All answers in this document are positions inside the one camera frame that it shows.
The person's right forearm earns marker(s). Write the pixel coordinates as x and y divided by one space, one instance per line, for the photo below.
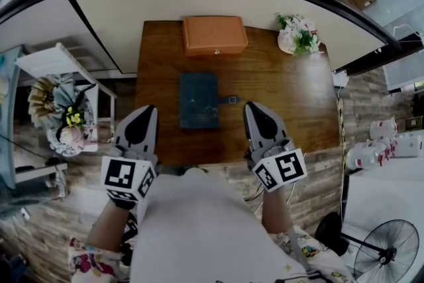
275 212

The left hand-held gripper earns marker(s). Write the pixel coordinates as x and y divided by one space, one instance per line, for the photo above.
119 172

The person's grey top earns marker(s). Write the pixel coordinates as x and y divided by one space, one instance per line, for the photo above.
198 235

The white pot with flowers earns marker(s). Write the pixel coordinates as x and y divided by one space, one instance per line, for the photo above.
298 36

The white chair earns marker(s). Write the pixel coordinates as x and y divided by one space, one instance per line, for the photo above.
61 59

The clear water jug red label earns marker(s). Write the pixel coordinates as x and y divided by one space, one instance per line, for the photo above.
364 155
383 127

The person's cartoon print shirt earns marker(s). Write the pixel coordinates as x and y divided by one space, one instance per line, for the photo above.
86 261

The wrapped flower bouquet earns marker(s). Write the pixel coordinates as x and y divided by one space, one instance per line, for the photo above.
53 99

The cream partition with black rail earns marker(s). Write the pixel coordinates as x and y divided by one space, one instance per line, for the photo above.
198 0

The white appliance box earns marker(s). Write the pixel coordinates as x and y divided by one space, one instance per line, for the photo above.
410 146

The black wrist watch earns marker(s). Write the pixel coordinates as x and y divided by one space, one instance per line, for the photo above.
121 203

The person's left forearm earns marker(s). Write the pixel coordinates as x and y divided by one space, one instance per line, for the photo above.
106 228

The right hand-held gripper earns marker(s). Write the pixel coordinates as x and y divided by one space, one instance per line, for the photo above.
288 165

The blue notebook with strap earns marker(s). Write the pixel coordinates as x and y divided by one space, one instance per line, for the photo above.
198 99

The orange wooden box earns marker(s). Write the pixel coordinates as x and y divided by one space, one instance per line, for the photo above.
215 34

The black standing fan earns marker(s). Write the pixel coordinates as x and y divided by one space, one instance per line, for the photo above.
331 232

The pale blue desk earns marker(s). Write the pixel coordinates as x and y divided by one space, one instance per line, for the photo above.
6 109

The white power adapter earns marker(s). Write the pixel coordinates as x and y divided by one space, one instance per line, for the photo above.
340 79

